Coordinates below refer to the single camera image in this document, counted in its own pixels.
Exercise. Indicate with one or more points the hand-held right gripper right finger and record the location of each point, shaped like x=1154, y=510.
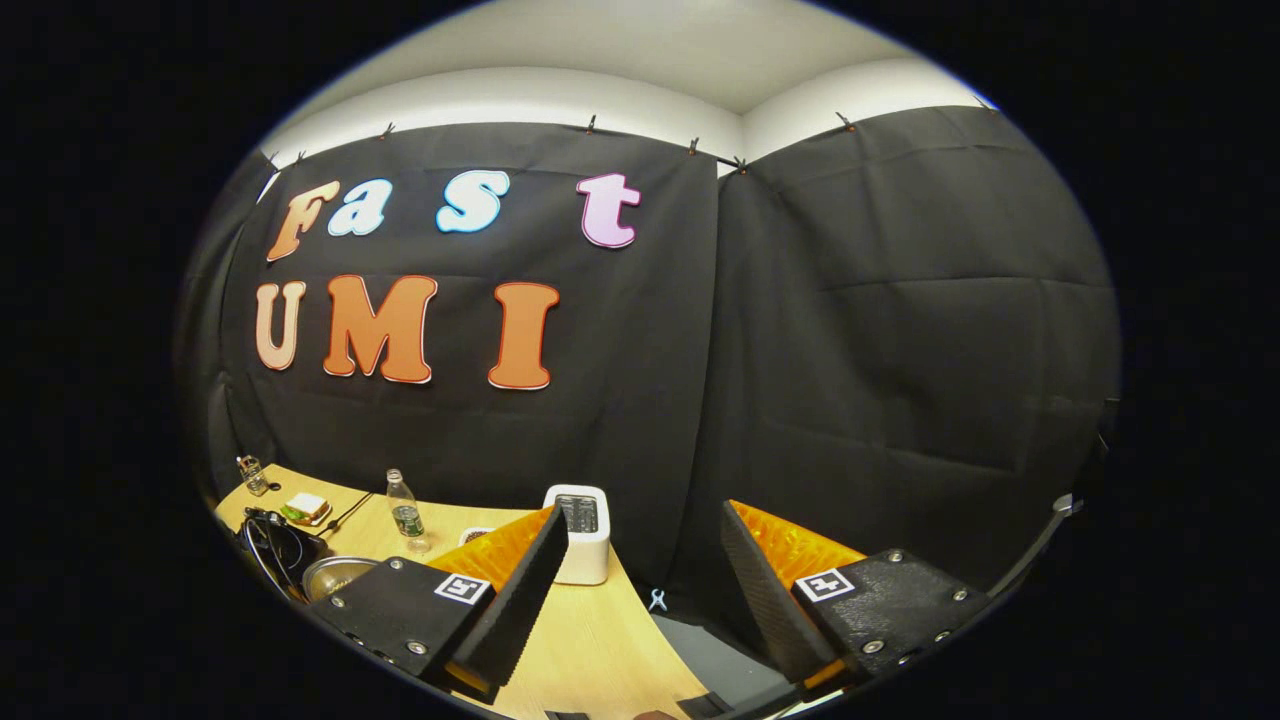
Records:
x=765, y=610

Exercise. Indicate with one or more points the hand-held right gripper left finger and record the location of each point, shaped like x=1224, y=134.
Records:
x=520, y=600

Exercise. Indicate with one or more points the steel pot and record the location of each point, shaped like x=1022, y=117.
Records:
x=310, y=578

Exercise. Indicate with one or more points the cream divided dish with beans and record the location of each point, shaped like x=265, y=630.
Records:
x=478, y=535

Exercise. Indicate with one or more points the white toaster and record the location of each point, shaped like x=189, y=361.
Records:
x=590, y=560

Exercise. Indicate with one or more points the small light blue clip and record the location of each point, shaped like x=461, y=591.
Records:
x=657, y=600

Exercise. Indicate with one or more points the clear plastic water bottle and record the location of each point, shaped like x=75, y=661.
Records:
x=405, y=515

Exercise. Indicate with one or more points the small white plate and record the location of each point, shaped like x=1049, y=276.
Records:
x=324, y=518

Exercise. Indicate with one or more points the sandwich with green lettuce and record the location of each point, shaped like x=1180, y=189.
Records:
x=305, y=507

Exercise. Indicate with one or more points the grey metal rod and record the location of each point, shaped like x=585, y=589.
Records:
x=1066, y=504

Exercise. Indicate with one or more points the row of black cloth clips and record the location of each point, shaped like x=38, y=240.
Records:
x=591, y=124

